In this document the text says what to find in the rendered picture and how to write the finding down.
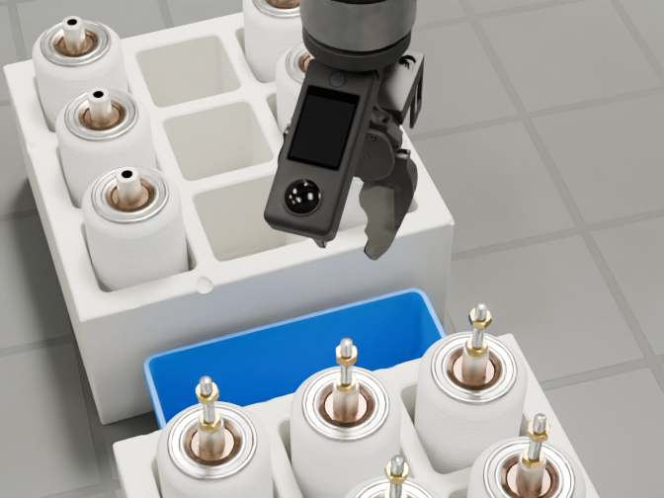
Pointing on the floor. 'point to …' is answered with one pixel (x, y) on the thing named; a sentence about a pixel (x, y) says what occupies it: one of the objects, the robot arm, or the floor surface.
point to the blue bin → (292, 352)
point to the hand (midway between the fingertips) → (345, 247)
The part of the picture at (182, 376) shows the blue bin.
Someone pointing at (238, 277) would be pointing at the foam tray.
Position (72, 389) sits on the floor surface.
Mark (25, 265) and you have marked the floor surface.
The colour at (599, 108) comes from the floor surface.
